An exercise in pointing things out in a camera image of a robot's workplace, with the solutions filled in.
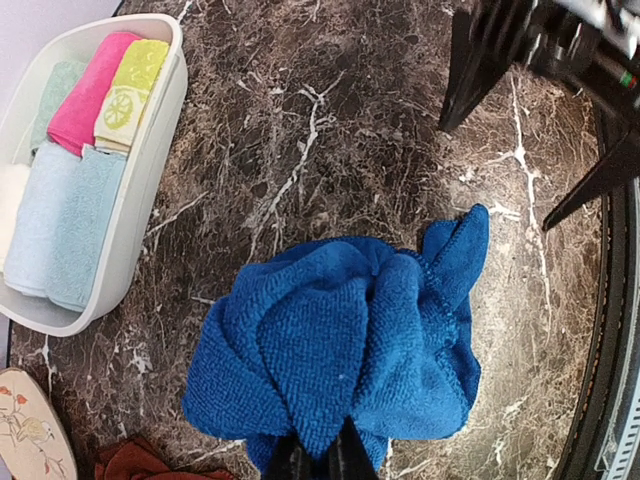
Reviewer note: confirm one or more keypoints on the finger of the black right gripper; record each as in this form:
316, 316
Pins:
617, 165
485, 42

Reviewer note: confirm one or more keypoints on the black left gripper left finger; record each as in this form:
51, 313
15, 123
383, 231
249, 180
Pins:
290, 461

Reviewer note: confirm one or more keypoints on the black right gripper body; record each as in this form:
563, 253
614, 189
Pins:
589, 46

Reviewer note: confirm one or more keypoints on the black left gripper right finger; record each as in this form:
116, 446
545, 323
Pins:
347, 457

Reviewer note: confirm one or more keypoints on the royal blue microfiber towel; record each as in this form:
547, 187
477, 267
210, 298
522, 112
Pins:
343, 334

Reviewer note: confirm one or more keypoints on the brown towel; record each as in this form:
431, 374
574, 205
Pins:
135, 458

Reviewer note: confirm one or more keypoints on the floral ceramic plate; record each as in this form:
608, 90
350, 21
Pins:
34, 444

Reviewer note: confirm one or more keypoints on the light blue rolled towel rear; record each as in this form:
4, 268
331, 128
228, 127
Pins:
31, 249

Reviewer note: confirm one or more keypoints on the light blue rolled towel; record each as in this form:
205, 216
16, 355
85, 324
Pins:
81, 230
31, 249

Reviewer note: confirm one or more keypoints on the light blue rolled towel front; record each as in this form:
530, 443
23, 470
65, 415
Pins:
81, 230

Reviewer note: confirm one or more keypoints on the lime lemon print towel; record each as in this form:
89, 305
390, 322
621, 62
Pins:
126, 100

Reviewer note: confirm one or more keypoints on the white plastic bin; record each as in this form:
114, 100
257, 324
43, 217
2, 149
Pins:
139, 184

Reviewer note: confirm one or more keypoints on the white rolled towel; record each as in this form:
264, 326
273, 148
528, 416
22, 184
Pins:
14, 178

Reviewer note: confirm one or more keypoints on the pink rolled towel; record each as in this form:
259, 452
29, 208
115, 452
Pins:
72, 126

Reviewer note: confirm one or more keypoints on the sage green rolled towel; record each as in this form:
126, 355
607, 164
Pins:
62, 80

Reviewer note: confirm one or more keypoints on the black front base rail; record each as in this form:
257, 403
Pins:
612, 369

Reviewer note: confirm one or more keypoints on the white slotted cable duct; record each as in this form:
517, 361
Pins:
621, 441

